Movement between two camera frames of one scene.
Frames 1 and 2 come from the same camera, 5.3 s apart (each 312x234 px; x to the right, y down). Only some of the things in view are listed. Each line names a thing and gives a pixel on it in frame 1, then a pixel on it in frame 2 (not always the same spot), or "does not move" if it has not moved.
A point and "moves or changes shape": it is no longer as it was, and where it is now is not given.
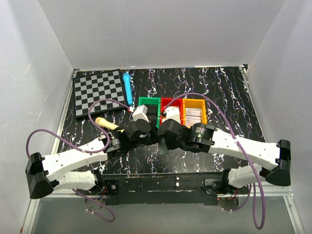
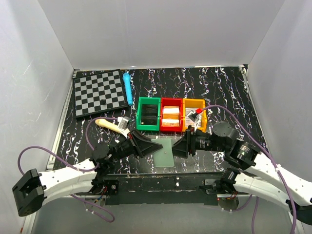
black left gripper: [155, 138] to [145, 146]
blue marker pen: [126, 78] does not move
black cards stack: [152, 113] does not move
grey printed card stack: [193, 115] does not move
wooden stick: [106, 124] does not move
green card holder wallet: [163, 147] moves or changes shape
